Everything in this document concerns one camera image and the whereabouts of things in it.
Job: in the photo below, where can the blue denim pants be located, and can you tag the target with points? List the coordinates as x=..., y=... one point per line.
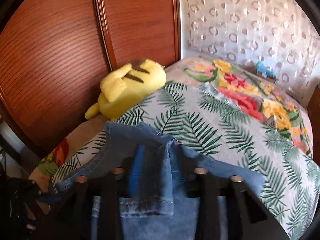
x=120, y=140

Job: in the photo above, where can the sheer circle-pattern curtain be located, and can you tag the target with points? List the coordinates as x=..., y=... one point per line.
x=250, y=17

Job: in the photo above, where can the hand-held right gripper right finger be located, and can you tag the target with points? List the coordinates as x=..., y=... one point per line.
x=208, y=205

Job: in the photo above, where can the floral blanket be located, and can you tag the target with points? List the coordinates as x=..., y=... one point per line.
x=245, y=97

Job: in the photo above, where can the leaf-print bed sheet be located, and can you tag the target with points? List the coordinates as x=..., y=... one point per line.
x=200, y=120

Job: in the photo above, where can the wooden cabinet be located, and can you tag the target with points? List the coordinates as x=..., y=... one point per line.
x=315, y=110

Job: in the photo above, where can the cardboard box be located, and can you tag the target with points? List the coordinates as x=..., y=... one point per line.
x=271, y=78

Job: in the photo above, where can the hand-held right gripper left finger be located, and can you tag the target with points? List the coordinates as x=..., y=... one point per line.
x=136, y=172

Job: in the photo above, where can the wooden wardrobe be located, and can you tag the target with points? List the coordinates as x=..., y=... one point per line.
x=62, y=55

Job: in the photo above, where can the yellow plush toy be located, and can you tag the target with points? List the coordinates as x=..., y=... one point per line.
x=130, y=87

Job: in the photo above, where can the blue plush toy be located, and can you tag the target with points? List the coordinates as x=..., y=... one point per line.
x=262, y=67

